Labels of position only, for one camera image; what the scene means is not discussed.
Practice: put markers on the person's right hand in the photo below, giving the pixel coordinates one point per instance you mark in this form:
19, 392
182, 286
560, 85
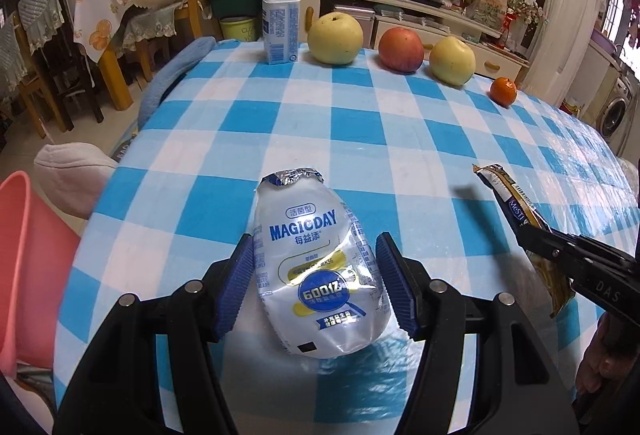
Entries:
592, 365

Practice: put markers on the washing machine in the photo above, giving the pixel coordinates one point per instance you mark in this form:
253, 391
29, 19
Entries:
615, 112

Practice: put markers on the green plastic tub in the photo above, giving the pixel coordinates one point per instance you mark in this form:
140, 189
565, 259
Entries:
230, 5

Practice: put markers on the orange print table cloth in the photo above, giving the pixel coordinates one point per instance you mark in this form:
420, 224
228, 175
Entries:
97, 15

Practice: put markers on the mandarin orange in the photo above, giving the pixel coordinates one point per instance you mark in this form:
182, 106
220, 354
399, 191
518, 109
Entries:
502, 91

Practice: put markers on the grey white cushion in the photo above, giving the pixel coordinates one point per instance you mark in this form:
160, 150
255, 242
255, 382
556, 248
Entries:
70, 175

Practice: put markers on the red bottle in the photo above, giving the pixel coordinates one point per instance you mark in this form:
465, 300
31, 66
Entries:
508, 27

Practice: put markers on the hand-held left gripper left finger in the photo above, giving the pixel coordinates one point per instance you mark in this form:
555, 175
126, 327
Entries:
235, 290

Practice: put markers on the Magicday yogurt drink bottle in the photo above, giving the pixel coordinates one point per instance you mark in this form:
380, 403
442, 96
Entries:
320, 265

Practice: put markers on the blue chair cushion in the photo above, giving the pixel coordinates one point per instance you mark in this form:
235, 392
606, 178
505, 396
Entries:
170, 75

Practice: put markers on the large yellow pear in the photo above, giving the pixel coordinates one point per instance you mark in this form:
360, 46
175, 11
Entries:
335, 40

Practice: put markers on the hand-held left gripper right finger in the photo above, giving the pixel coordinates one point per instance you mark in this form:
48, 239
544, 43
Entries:
397, 285

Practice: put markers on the gold black wrapper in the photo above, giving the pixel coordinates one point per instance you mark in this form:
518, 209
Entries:
505, 192

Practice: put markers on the small yellow pear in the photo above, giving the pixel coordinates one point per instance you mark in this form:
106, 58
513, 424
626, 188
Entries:
452, 62

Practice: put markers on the white blue milk bottle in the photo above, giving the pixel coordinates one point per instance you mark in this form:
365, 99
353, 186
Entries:
280, 25

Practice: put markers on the green plastic bucket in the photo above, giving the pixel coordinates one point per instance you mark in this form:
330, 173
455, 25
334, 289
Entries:
237, 29

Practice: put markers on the blue checked tablecloth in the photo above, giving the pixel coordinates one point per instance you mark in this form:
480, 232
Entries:
350, 125

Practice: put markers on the lace cloth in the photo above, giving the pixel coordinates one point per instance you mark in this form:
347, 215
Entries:
150, 22

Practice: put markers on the pink plastic bin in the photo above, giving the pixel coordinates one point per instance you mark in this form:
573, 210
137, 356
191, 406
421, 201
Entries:
30, 265

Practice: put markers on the red apple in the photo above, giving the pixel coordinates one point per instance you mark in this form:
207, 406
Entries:
401, 50

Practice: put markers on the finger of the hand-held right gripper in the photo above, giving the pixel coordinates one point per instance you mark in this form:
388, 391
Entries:
545, 242
595, 251

